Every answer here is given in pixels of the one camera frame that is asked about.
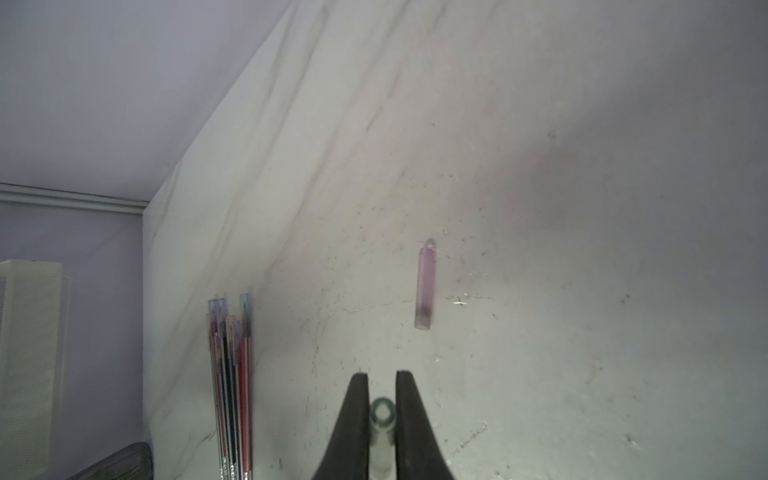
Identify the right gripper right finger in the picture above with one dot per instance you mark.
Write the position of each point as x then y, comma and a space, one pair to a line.
417, 454

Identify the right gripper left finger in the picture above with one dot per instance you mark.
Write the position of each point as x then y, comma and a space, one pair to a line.
347, 452

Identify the dark ribbed vase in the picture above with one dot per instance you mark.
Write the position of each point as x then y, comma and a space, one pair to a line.
133, 462

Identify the pink transparent pencil cap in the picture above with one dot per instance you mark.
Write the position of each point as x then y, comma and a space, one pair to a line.
425, 288

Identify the green transparent pencil cap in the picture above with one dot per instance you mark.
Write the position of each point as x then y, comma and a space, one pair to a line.
382, 416

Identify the lower white mesh shelf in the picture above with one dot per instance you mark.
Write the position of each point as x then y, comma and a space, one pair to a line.
31, 310

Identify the aluminium frame profile back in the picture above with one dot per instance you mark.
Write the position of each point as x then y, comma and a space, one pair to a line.
32, 196

